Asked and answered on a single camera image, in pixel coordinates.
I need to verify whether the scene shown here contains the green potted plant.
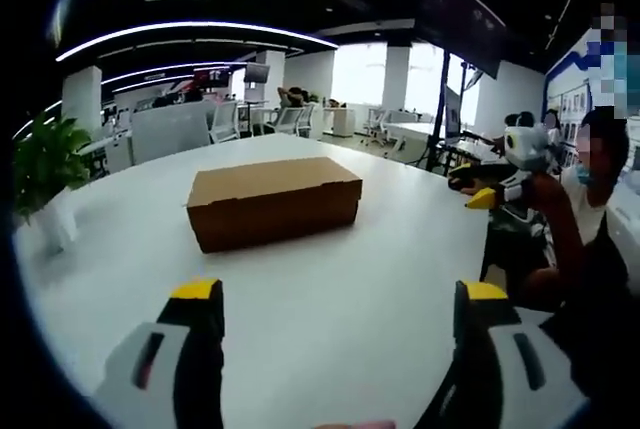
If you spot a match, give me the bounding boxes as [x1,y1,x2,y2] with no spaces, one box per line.
[10,111,95,256]

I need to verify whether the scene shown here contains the red wall screen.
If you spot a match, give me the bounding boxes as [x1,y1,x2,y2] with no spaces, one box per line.
[191,65,232,91]

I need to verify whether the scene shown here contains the person's head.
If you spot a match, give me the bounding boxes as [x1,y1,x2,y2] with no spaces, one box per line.
[573,104,632,188]

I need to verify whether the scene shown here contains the long curved ceiling light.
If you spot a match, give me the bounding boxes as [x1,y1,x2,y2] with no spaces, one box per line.
[54,20,341,64]

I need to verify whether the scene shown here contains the white office desk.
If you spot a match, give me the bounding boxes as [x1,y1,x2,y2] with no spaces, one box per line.
[383,120,437,156]

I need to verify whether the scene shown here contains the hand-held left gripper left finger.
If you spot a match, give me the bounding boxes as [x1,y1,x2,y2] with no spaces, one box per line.
[92,277,226,429]

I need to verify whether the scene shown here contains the person's torso and clothing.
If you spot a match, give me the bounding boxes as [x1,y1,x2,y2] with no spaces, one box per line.
[478,166,640,403]

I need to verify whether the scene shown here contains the person's right hand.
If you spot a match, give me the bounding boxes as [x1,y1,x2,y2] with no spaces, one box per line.
[528,170,569,210]

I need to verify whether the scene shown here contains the brown cardboard shoe box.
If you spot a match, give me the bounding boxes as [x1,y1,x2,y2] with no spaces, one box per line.
[186,156,364,255]

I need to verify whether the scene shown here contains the person's left hand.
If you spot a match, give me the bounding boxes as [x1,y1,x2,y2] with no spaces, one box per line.
[314,417,399,429]

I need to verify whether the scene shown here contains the white desk partition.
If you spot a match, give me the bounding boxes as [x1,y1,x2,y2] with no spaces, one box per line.
[129,100,212,166]

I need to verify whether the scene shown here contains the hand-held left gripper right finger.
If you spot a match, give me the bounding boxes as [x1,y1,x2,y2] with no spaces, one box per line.
[415,278,591,429]

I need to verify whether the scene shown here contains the blue slanted stand pole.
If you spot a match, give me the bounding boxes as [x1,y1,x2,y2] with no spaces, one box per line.
[423,50,450,171]

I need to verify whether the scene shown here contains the blue and white wall poster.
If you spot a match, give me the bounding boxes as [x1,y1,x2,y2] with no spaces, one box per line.
[543,28,609,155]

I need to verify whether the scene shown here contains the white mesh office chair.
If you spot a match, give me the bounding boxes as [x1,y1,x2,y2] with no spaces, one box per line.
[360,107,389,148]
[208,99,242,144]
[269,106,307,138]

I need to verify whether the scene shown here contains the hanging dark monitor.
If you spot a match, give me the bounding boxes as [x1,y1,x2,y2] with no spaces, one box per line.
[243,62,272,85]

